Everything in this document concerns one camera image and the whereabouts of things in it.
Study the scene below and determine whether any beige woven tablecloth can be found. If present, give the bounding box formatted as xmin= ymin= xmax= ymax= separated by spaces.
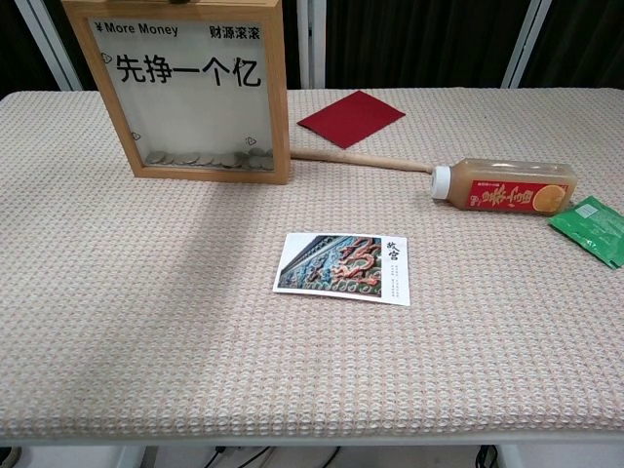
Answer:
xmin=0 ymin=87 xmax=624 ymax=440

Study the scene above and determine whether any red envelope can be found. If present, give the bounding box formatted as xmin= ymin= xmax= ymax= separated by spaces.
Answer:
xmin=295 ymin=90 xmax=407 ymax=150

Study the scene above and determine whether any juice bottle with red label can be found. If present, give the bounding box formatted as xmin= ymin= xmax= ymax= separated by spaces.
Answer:
xmin=429 ymin=157 xmax=578 ymax=213

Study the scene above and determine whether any wooden frame money box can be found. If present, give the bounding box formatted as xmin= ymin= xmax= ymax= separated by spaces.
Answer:
xmin=61 ymin=0 xmax=293 ymax=186

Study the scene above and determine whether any dragon wall postcard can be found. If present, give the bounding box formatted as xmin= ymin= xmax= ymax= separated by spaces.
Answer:
xmin=272 ymin=232 xmax=411 ymax=307

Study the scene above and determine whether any wooden stick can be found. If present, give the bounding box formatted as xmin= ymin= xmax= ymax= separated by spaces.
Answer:
xmin=290 ymin=148 xmax=435 ymax=176

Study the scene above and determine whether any pile of silver coins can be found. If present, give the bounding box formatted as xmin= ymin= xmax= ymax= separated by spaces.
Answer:
xmin=145 ymin=147 xmax=275 ymax=172

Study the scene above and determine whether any white metal frame post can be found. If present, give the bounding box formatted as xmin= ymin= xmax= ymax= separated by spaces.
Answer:
xmin=14 ymin=0 xmax=85 ymax=92
xmin=501 ymin=0 xmax=545 ymax=90
xmin=295 ymin=0 xmax=327 ymax=91

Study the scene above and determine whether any green foil packet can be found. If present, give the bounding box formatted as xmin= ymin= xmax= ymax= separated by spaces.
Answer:
xmin=547 ymin=195 xmax=624 ymax=270

